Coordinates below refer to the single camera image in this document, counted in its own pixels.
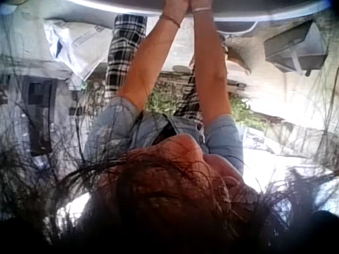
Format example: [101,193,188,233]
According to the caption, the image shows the person's right hand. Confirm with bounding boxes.
[190,0,213,9]

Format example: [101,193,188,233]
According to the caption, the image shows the person's left hand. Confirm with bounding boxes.
[161,0,190,25]

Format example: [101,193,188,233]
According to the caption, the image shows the dark round basin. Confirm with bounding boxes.
[216,20,259,35]

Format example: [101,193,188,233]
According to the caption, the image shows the grey round table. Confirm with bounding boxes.
[63,0,332,22]

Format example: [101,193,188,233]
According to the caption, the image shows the person's legs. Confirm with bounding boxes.
[105,13,229,125]

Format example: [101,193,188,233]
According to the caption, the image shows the green plants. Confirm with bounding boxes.
[147,87,265,131]

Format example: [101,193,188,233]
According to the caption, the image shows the white printed sack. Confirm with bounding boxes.
[43,20,115,81]

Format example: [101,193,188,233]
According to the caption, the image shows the grey metal box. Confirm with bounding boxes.
[263,20,329,77]

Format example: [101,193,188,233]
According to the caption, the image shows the thin red wrist bracelet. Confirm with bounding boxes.
[159,14,181,29]

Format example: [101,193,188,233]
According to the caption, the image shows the dark window frame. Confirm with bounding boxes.
[21,76,58,157]

